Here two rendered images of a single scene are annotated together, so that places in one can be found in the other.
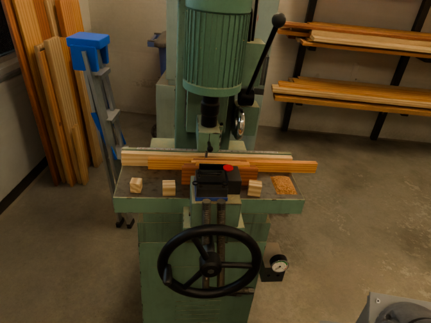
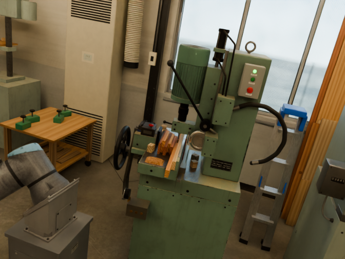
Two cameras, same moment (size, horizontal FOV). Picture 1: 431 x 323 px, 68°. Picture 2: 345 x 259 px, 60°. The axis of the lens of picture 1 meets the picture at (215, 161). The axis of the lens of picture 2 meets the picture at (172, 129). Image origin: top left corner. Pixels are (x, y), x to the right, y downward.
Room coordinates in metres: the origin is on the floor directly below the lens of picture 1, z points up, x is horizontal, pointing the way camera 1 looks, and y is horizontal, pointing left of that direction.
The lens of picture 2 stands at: (1.28, -1.63, 1.65)
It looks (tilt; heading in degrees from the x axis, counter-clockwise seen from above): 21 degrees down; 103
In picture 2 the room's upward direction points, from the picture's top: 10 degrees clockwise
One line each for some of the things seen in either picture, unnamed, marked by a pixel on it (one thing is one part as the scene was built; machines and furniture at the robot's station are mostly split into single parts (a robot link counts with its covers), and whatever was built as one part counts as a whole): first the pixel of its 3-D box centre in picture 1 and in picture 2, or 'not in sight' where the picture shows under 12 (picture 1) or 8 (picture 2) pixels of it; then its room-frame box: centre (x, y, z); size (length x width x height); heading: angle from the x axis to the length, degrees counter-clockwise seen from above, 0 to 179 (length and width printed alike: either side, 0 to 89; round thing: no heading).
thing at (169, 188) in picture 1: (169, 188); not in sight; (0.78, 0.13, 0.92); 0.04 x 0.04 x 0.03; 12
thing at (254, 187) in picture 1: (254, 188); (151, 147); (0.82, -0.13, 0.92); 0.04 x 0.03 x 0.04; 88
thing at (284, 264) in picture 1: (278, 264); (127, 195); (0.76, -0.25, 0.65); 0.06 x 0.04 x 0.08; 98
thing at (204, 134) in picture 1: (208, 134); (183, 127); (0.95, 0.03, 1.03); 0.14 x 0.07 x 0.09; 8
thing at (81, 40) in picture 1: (109, 140); (273, 179); (1.62, 0.63, 0.58); 0.27 x 0.25 x 1.16; 91
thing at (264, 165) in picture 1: (234, 165); (175, 149); (0.95, -0.07, 0.92); 0.60 x 0.02 x 0.04; 98
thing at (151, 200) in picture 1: (210, 195); (158, 147); (0.83, 0.01, 0.87); 0.61 x 0.30 x 0.06; 98
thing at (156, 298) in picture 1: (195, 250); (180, 221); (1.05, 0.05, 0.36); 0.58 x 0.45 x 0.71; 8
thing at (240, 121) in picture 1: (238, 124); (199, 140); (1.08, -0.07, 1.02); 0.12 x 0.03 x 0.12; 8
